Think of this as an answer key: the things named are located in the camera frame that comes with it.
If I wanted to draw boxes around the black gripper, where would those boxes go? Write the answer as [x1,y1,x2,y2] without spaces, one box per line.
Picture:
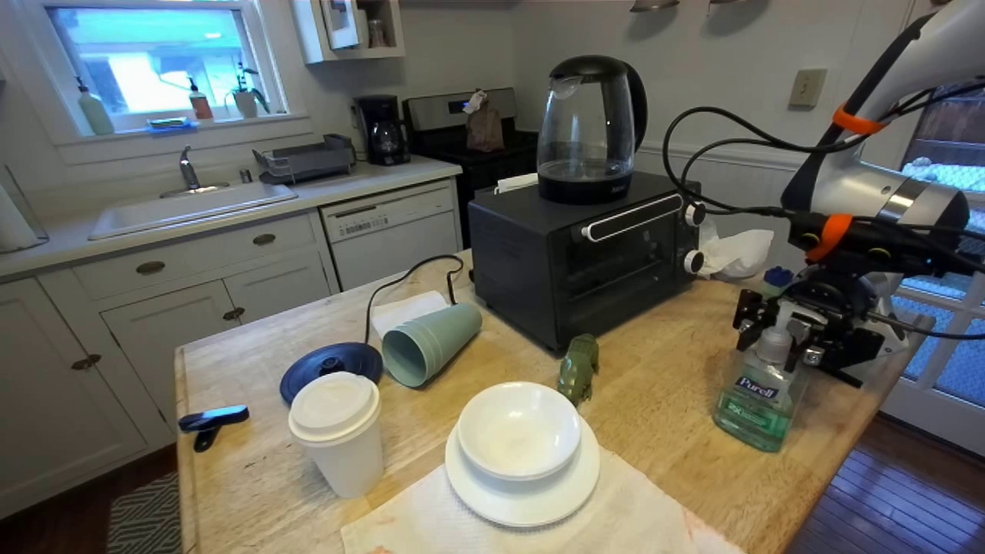
[734,275,912,388]

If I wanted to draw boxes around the clear green hand soap bottle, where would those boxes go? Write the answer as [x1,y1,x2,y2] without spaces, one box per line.
[710,322,809,456]

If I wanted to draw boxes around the green bottle on windowsill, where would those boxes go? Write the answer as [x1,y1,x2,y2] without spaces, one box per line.
[231,61,271,119]

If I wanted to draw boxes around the white kitchen counter cabinets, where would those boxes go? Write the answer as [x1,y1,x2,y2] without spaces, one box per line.
[0,152,465,520]

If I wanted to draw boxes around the white kitchen sink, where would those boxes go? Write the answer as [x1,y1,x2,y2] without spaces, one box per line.
[85,181,303,244]

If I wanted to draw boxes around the orange bottle on windowsill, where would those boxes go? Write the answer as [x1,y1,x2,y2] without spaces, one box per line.
[186,75,216,122]

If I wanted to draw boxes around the kitchen window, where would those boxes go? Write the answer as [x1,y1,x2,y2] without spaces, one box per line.
[19,0,290,143]

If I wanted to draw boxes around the white bottle on windowsill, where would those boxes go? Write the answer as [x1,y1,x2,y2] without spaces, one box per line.
[73,75,116,138]

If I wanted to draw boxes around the crumpled white paper towel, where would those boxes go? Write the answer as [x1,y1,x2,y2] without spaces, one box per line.
[705,223,778,282]

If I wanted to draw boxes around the white glass door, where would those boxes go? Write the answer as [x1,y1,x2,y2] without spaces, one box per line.
[881,90,985,460]

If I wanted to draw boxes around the green toy dinosaur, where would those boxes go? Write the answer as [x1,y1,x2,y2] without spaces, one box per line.
[554,332,602,409]

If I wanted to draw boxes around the black toaster oven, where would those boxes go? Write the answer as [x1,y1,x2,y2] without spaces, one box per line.
[468,169,710,358]

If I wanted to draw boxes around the white bowl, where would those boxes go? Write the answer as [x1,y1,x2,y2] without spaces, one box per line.
[453,378,586,488]

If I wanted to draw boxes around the glass electric kettle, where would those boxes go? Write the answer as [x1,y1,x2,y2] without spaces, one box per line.
[531,53,653,207]

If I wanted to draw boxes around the white round plate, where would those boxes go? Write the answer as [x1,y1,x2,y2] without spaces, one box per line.
[440,413,602,532]

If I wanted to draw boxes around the black and steel stove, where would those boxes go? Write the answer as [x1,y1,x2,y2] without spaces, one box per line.
[401,86,543,251]

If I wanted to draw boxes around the pale green plastic cup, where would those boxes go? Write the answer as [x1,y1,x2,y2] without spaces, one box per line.
[379,300,486,390]

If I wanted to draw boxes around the brown paper bag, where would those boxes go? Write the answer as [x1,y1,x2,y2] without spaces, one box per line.
[460,86,509,157]

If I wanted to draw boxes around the white folded napkin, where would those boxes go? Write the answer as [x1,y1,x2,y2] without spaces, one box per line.
[365,291,455,343]

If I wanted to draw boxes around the white dishwasher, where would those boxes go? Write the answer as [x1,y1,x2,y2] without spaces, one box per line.
[318,180,465,292]

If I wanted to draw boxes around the black coffee maker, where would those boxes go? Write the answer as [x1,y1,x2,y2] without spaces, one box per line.
[351,91,412,169]

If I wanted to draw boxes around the white paper cup with lid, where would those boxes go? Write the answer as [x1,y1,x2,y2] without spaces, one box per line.
[286,370,389,503]

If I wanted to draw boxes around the blue bowl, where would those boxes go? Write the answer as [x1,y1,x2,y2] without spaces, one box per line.
[278,338,389,409]

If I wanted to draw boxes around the grey dish rack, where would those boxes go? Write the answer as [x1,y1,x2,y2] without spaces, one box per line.
[248,132,361,189]

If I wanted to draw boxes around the blue and black clip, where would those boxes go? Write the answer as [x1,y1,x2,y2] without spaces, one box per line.
[175,402,253,456]

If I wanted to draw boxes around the chrome sink faucet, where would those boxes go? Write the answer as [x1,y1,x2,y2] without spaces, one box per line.
[158,144,231,199]

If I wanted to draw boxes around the blue sponge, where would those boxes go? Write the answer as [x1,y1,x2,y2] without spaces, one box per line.
[142,114,197,136]

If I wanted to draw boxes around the green floor rug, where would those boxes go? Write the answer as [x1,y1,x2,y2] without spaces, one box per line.
[105,472,186,554]

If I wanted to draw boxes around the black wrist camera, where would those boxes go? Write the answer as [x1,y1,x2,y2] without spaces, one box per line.
[819,212,985,282]

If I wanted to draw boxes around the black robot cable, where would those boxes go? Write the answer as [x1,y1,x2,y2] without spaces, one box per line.
[659,75,985,226]

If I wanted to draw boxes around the beige wall switch plate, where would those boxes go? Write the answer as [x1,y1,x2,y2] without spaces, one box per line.
[784,66,830,114]

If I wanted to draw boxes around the black oven power cord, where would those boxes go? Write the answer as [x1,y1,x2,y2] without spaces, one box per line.
[361,253,474,349]

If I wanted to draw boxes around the white wall shelf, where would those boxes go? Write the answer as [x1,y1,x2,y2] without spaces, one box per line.
[290,0,407,68]

